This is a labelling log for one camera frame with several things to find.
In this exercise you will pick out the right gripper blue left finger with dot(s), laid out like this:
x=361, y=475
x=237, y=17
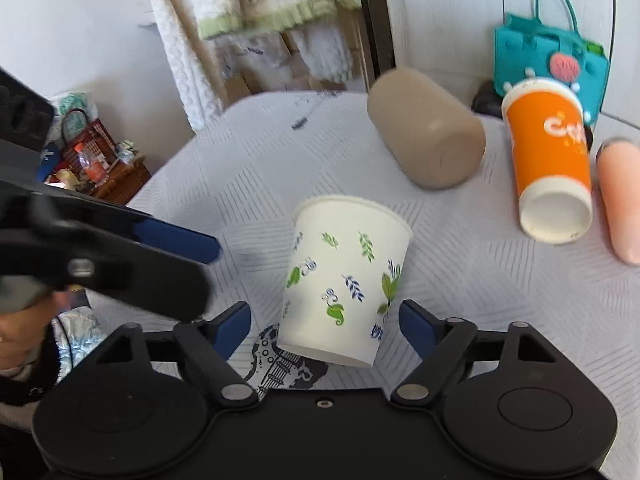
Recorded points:
x=204, y=350

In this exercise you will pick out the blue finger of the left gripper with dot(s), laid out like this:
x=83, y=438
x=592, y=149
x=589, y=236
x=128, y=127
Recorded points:
x=182, y=242

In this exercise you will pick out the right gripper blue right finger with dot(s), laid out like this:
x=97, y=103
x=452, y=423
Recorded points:
x=442, y=345

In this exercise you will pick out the white paper cup green leaves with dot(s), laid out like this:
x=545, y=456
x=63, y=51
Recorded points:
x=344, y=272

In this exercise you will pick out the brown cylindrical cup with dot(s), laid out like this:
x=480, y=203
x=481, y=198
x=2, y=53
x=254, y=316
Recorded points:
x=437, y=141

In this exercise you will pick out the orange paper cup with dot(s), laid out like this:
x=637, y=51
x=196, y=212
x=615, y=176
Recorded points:
x=550, y=160

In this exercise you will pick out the pink cup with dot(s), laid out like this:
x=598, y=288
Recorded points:
x=617, y=164

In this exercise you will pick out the left hand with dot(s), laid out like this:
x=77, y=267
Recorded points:
x=22, y=332

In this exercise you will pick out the dark wooden cabinet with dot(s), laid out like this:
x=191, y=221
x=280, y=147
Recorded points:
x=123, y=182

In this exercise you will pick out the white fluffy robe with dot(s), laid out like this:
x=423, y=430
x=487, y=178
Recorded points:
x=193, y=62

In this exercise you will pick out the teal felt handbag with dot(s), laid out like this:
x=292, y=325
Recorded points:
x=528, y=48

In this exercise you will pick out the grey wooden wardrobe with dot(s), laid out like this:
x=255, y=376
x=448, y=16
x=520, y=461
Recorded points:
x=452, y=41

